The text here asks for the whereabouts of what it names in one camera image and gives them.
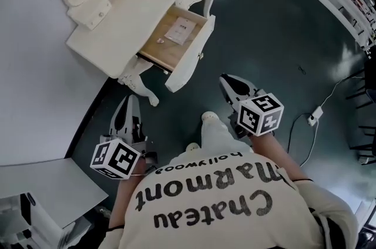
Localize white power adapter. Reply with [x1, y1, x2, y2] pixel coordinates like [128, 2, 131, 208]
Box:
[307, 106, 324, 126]

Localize white and black device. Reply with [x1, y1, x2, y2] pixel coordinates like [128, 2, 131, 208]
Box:
[0, 191, 65, 249]

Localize small white jewellery drawer unit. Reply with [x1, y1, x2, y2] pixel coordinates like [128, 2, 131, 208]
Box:
[66, 1, 114, 32]

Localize person's white printed shirt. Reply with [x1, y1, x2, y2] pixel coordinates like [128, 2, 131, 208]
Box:
[101, 150, 360, 249]

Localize black cable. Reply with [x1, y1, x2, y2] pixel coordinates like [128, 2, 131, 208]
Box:
[286, 112, 312, 153]

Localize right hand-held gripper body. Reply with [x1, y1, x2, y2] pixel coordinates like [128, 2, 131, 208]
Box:
[227, 88, 285, 139]

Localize person's right forearm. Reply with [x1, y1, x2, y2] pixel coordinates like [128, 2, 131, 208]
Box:
[251, 132, 313, 184]

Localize black metal chair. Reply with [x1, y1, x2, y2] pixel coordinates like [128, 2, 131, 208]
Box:
[345, 46, 376, 167]

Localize grey board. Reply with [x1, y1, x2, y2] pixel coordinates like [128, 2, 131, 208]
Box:
[0, 157, 110, 249]

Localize white cable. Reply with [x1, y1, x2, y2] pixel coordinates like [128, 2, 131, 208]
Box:
[298, 70, 367, 168]

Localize person's white trousers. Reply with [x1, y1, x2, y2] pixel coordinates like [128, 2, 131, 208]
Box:
[200, 117, 254, 156]

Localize person's left forearm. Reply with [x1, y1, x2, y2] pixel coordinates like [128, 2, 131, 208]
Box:
[109, 153, 149, 233]

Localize white wooden drawer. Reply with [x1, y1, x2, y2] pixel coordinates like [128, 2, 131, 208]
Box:
[137, 5, 217, 93]

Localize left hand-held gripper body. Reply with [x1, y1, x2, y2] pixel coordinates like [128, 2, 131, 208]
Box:
[89, 116, 159, 181]

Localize white paper packet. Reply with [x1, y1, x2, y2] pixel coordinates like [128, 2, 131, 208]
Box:
[163, 16, 197, 46]

